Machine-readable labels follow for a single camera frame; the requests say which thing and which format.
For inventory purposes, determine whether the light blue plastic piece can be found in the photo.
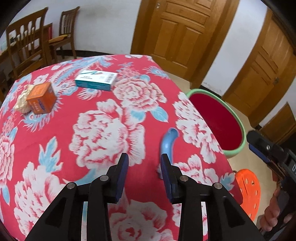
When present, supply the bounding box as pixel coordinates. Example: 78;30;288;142
160;128;179;164

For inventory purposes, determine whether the person's right hand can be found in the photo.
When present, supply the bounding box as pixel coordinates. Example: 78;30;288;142
259;188;280;232

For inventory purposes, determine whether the orange plastic stool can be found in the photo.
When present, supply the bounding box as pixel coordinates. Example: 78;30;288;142
235;169;261;221

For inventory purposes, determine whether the red bucket green rim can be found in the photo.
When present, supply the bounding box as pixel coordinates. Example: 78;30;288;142
186;89;246;159

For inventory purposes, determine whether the right wooden door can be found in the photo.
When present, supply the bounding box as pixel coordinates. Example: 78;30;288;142
222;9;295;128

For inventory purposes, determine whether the wooden door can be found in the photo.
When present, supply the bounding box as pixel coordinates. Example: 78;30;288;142
222;9;295;128
131;0;239;88

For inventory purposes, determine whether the red floral tablecloth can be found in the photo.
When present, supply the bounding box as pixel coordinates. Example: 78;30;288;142
1;55;242;240

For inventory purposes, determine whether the small orange box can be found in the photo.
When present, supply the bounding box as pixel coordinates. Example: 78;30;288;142
27;82;57;114

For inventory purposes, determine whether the crumpled tissue behind box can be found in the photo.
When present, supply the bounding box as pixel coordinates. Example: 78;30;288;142
13;84;34;114

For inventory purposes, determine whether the left wooden door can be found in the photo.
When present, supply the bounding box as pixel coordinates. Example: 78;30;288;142
131;0;239;88

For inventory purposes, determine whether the teal white carton box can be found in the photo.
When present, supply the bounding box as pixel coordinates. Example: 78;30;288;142
75;69;117;91

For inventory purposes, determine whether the wooden dining table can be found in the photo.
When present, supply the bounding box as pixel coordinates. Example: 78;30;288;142
0;23;53;64

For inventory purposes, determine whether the yellow seat cushion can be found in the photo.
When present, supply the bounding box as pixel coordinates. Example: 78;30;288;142
49;35;68;44

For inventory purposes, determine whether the middle wooden chair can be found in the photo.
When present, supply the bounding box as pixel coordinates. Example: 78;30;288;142
6;7;48;80

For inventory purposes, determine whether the wooden chair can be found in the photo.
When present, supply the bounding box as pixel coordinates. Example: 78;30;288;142
49;6;80;63
6;7;48;80

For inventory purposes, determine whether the far wooden chair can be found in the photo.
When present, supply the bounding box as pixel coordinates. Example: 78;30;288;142
49;6;80;63

